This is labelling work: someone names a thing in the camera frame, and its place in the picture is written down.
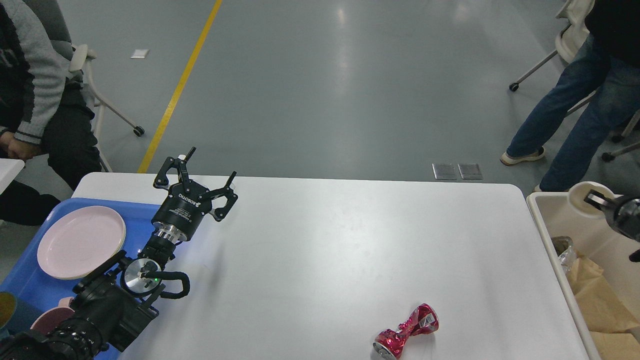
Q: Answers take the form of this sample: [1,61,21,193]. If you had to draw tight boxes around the standing person blue jeans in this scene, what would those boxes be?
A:
[500,0,640,193]

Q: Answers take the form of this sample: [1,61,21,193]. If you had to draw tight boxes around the pink mug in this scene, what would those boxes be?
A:
[29,296,74,335]

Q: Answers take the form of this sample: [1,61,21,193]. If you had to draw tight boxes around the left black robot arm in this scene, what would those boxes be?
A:
[1,148,238,360]

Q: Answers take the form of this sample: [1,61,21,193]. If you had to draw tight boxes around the aluminium foil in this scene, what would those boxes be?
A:
[551,235,579,274]

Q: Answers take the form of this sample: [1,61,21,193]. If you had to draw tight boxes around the white chair right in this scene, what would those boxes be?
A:
[509,0,640,162]

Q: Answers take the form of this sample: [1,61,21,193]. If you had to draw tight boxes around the brown paper bag front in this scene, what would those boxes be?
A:
[566,257,639,334]

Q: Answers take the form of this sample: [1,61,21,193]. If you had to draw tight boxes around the white plastic bin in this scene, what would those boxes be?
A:
[526,192,640,360]

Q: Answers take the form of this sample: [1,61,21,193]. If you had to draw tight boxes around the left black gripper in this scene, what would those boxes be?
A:
[151,146,239,243]

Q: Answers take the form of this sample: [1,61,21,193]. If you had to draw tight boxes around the large brown paper bag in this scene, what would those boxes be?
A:
[589,332,640,360]

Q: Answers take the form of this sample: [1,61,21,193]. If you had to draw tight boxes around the crushed red soda can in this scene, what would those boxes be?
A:
[372,303,440,360]

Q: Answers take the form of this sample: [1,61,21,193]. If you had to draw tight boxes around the white paper cup front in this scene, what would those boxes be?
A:
[567,181,617,219]

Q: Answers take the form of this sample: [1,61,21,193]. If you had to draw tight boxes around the seated person grey sweater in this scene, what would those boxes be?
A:
[0,0,103,227]

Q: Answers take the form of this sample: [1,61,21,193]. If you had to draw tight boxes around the white side table corner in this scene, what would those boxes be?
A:
[0,158,25,194]

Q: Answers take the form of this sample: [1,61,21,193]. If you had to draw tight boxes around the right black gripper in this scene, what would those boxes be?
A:
[583,189,640,264]

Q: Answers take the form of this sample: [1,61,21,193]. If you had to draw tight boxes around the white chair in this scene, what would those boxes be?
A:
[509,0,640,162]
[68,44,146,173]

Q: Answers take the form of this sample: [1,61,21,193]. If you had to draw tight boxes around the metal floor plates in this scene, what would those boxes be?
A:
[431,162,484,181]

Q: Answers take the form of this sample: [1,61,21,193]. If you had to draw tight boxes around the pink plate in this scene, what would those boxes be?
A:
[37,205,127,280]

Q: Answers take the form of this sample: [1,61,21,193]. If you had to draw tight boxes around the white chair left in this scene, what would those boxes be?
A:
[68,44,146,173]

